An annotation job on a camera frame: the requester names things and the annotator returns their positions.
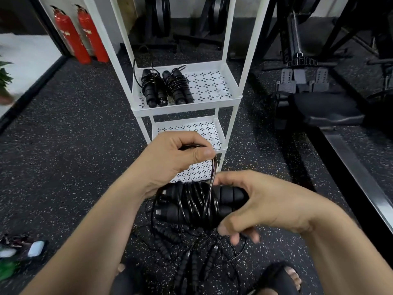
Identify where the person's right hand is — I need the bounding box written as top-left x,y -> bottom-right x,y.
213,170 -> 318,246

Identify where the person's left hand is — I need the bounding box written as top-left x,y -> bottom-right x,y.
132,131 -> 217,197

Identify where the black jump rope half wound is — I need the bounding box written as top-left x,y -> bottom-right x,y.
152,144 -> 250,228

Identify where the person's right forearm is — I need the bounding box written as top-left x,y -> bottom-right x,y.
299,200 -> 393,295

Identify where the person's left forearm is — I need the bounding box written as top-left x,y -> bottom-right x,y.
20,172 -> 161,295

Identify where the white metal shelf cart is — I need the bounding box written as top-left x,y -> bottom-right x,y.
82,0 -> 271,184

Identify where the black rowing machine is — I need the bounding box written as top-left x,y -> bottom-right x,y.
261,0 -> 393,235

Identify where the black sandal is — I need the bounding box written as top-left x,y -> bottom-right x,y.
111,263 -> 146,295
248,262 -> 304,295

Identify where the black weight plate rack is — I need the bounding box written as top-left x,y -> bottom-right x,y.
173,0 -> 237,48
135,0 -> 178,54

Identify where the red fire extinguisher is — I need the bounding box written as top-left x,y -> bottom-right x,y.
75,4 -> 110,64
51,5 -> 92,65

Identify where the white earbud case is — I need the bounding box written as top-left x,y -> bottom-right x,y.
27,241 -> 47,258

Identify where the green potted plant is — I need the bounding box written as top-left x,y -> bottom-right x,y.
0,56 -> 15,105

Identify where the green plastic item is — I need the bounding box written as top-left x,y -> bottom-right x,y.
0,260 -> 19,281

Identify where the black wound jump rope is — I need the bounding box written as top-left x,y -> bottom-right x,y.
162,65 -> 195,105
133,58 -> 169,108

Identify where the tangle of black jump ropes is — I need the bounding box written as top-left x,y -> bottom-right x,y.
132,209 -> 249,295

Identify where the black gym machine frame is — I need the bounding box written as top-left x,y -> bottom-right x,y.
319,0 -> 393,100

